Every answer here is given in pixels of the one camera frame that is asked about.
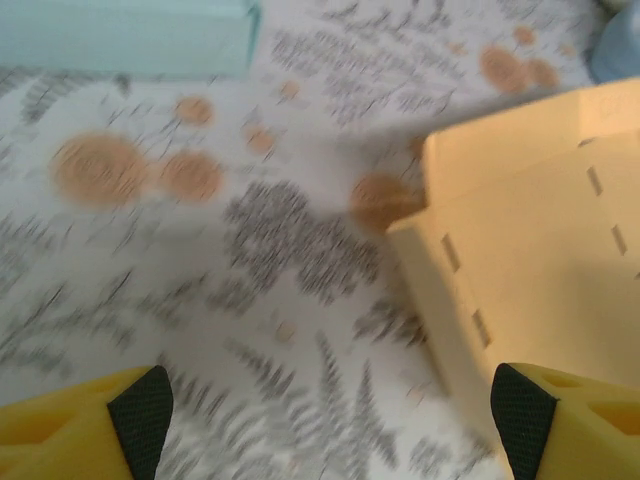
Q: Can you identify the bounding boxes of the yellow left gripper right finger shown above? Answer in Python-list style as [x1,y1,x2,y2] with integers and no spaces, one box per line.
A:
[491,362,640,480]

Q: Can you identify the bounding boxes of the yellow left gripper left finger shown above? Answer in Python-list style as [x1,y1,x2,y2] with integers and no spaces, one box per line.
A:
[0,364,174,480]

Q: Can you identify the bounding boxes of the light blue paper box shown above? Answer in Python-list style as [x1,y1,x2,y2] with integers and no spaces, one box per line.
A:
[0,0,264,80]

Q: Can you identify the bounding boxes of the orange paper box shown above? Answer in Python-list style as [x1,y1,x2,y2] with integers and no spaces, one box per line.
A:
[387,78,640,480]

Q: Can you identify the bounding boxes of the floral table mat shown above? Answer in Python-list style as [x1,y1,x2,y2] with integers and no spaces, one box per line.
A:
[0,0,640,480]

